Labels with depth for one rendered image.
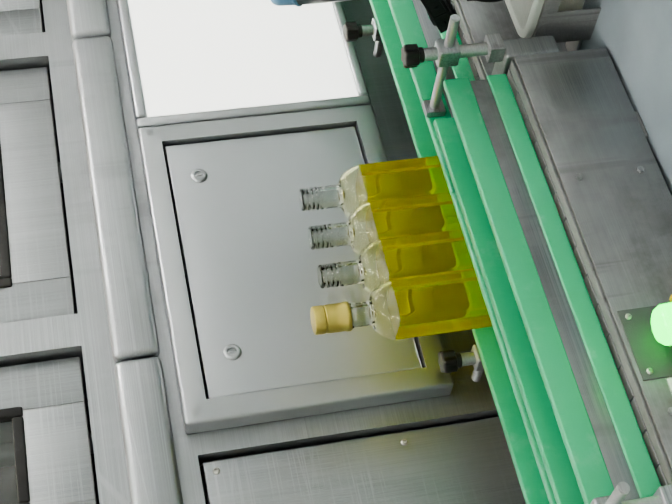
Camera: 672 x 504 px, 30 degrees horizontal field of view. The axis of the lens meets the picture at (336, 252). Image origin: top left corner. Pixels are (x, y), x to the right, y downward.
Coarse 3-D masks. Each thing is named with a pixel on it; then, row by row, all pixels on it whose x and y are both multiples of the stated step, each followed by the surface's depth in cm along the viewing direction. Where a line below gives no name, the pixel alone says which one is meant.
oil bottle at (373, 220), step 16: (448, 192) 156; (368, 208) 153; (384, 208) 154; (400, 208) 154; (416, 208) 154; (432, 208) 154; (448, 208) 154; (352, 224) 153; (368, 224) 152; (384, 224) 152; (400, 224) 152; (416, 224) 153; (432, 224) 153; (448, 224) 153; (352, 240) 153; (368, 240) 152
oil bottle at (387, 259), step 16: (384, 240) 151; (400, 240) 151; (416, 240) 151; (432, 240) 151; (448, 240) 151; (464, 240) 152; (368, 256) 149; (384, 256) 149; (400, 256) 149; (416, 256) 150; (432, 256) 150; (448, 256) 150; (464, 256) 150; (368, 272) 149; (384, 272) 148; (400, 272) 148; (416, 272) 149; (432, 272) 149; (448, 272) 150; (368, 288) 150
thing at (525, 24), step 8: (512, 0) 162; (520, 0) 162; (528, 0) 162; (536, 0) 152; (512, 8) 161; (520, 8) 161; (528, 8) 161; (536, 8) 153; (512, 16) 161; (520, 16) 160; (528, 16) 160; (536, 16) 154; (520, 24) 160; (528, 24) 156; (536, 24) 157; (520, 32) 159; (528, 32) 157
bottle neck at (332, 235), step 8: (328, 224) 154; (336, 224) 153; (344, 224) 153; (312, 232) 152; (320, 232) 152; (328, 232) 152; (336, 232) 153; (344, 232) 153; (312, 240) 152; (320, 240) 152; (328, 240) 152; (336, 240) 153; (344, 240) 153; (312, 248) 153
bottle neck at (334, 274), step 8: (320, 264) 150; (328, 264) 150; (336, 264) 150; (344, 264) 150; (352, 264) 150; (320, 272) 151; (328, 272) 149; (336, 272) 149; (344, 272) 149; (352, 272) 149; (360, 272) 150; (320, 280) 151; (328, 280) 149; (336, 280) 149; (344, 280) 149; (352, 280) 150; (360, 280) 150
